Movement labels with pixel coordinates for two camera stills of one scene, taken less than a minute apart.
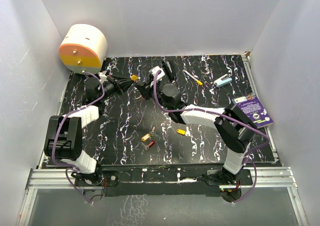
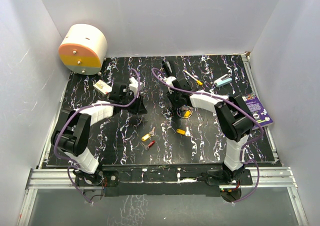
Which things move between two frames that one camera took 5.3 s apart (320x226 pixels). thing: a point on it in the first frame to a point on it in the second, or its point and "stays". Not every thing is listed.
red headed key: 147,147 stays
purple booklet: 253,108 stays
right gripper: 145,88 to 171,97
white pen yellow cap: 199,82 stays
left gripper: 123,85 to 139,108
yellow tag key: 181,131 stays
